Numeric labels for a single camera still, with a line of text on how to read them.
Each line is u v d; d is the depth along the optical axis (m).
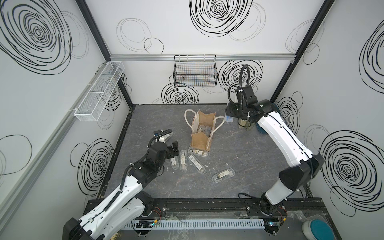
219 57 0.87
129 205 0.59
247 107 0.55
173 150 0.70
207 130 1.03
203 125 1.05
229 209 0.75
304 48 0.87
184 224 0.77
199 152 0.91
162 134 0.53
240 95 0.57
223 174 0.83
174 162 0.87
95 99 0.75
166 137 0.99
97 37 0.81
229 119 0.77
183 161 0.89
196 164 0.87
